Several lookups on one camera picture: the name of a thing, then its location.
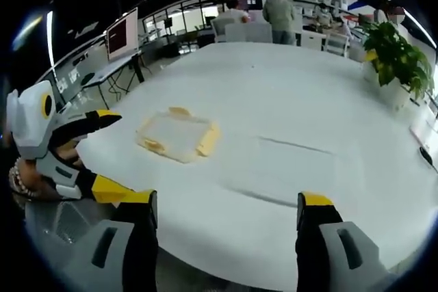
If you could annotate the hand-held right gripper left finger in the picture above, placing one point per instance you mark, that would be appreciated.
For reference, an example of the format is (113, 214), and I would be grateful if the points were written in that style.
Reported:
(113, 258)

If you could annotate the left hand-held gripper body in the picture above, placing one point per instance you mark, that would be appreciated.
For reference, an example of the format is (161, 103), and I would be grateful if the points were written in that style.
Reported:
(29, 124)

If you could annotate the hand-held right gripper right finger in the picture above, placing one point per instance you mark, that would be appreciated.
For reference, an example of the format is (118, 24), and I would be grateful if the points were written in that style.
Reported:
(342, 258)

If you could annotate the person's left hand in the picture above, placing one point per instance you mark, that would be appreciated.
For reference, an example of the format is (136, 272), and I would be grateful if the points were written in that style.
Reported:
(37, 179)

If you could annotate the white desk with black legs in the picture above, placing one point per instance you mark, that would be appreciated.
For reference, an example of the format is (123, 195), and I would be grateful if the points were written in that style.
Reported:
(109, 69)

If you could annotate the clear taped plastic sheet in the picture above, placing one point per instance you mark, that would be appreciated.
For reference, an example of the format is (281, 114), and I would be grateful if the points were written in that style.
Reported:
(176, 133)

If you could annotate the large display screen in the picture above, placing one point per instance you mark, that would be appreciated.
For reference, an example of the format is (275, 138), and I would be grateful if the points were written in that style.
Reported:
(121, 35)

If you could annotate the grey office chair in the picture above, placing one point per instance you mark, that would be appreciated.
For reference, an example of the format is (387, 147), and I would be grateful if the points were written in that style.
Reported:
(224, 28)

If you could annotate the white plant pot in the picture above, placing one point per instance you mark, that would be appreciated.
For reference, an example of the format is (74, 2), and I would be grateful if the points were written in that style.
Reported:
(398, 93)

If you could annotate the white chair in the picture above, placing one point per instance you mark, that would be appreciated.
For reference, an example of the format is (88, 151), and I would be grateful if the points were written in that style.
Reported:
(337, 44)

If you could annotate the green potted plant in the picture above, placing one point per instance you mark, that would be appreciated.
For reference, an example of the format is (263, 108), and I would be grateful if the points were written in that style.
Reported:
(397, 51)

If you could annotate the white cabinet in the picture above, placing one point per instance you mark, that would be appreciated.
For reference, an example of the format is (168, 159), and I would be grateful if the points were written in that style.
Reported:
(312, 39)

